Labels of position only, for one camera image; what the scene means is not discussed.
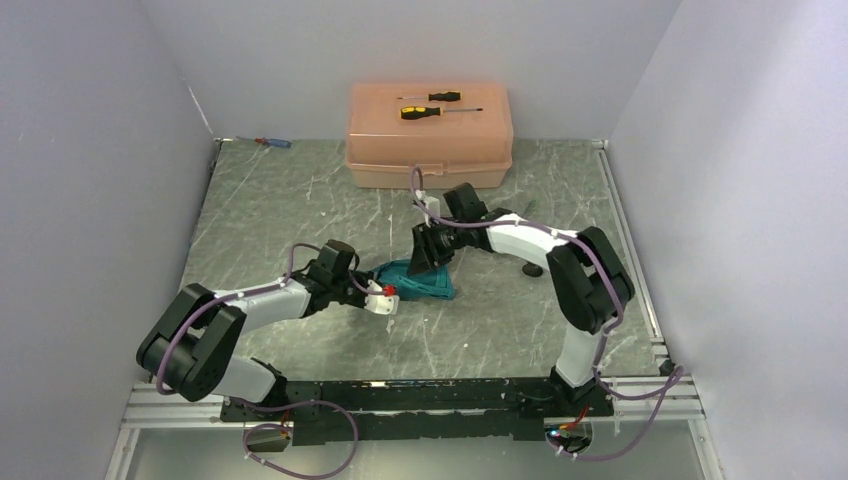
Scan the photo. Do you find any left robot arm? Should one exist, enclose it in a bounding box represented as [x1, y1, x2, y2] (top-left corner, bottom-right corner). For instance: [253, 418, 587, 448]
[136, 240, 396, 420]

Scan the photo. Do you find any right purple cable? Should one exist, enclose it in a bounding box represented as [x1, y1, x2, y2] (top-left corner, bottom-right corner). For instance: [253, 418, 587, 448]
[409, 165, 685, 464]

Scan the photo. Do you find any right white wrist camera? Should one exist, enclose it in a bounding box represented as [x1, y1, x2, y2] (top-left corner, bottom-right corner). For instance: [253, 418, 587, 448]
[415, 190, 441, 225]

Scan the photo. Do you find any large yellow-black screwdriver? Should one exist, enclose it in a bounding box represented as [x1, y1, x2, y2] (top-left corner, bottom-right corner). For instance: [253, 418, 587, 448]
[399, 106, 483, 121]

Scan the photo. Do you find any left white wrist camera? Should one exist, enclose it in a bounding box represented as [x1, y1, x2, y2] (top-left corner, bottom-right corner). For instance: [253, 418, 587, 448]
[365, 282, 400, 316]

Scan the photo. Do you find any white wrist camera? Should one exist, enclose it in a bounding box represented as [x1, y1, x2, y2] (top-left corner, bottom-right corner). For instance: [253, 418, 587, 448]
[365, 282, 400, 316]
[415, 190, 441, 225]

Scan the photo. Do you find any small yellow-black screwdriver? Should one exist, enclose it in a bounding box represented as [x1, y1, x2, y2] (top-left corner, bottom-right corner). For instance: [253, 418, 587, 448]
[398, 91, 462, 103]

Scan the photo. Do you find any black spoon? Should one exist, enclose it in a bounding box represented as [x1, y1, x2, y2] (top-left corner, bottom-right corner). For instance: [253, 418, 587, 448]
[521, 262, 544, 278]

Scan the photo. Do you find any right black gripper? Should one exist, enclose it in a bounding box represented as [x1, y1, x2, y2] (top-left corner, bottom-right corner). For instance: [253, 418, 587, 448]
[406, 220, 467, 278]

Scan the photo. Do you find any pink plastic toolbox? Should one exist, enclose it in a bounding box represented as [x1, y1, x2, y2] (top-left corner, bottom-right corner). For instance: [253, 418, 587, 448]
[345, 82, 514, 189]

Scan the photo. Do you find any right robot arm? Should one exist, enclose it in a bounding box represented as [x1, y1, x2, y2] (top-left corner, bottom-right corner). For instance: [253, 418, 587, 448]
[407, 183, 635, 415]

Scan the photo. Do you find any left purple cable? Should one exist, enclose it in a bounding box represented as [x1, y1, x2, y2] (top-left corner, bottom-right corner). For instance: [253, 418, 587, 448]
[155, 243, 392, 480]

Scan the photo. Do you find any purple cable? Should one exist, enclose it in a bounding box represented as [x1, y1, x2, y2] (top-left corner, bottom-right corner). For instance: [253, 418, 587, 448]
[409, 165, 685, 464]
[155, 243, 392, 480]

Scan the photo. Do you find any red-blue screwdriver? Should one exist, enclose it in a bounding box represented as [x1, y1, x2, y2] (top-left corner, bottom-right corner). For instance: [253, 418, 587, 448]
[236, 136, 292, 149]

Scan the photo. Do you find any teal cloth napkin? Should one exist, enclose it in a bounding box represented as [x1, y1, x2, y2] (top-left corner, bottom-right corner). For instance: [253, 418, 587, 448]
[372, 259, 456, 301]

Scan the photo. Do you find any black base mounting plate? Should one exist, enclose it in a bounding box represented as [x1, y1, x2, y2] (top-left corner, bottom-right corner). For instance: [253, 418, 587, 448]
[220, 377, 614, 446]

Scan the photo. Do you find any aluminium frame rail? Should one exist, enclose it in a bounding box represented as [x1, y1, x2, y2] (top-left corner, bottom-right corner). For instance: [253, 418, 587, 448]
[105, 376, 725, 479]

